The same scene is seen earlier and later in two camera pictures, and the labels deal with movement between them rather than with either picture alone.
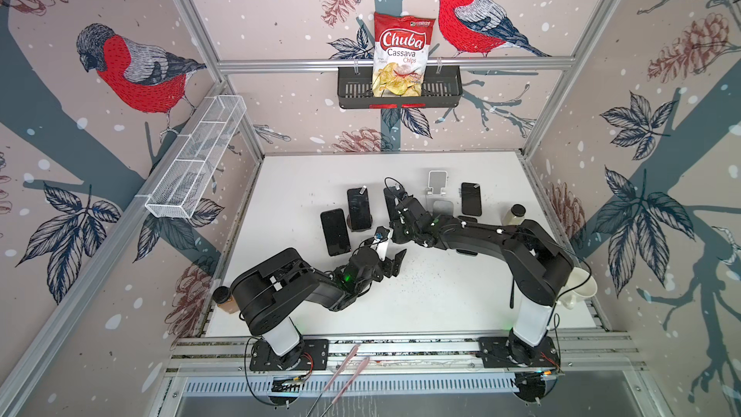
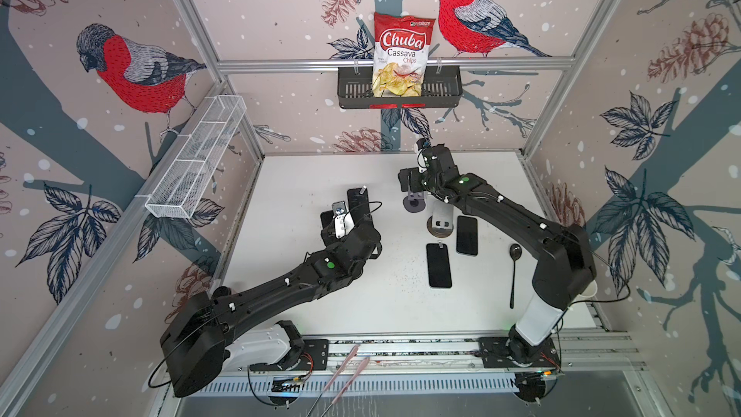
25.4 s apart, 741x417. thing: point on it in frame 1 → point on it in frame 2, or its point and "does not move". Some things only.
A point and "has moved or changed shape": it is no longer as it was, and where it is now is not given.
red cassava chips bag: [400, 49] does not move
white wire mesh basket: [179, 189] does not move
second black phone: [359, 208] does not move
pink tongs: [345, 389] does not move
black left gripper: [393, 267] → [330, 238]
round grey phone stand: [442, 207] has moved or changed shape
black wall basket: [439, 88] does not move
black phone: [394, 198] → [438, 264]
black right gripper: [395, 232] → [412, 176]
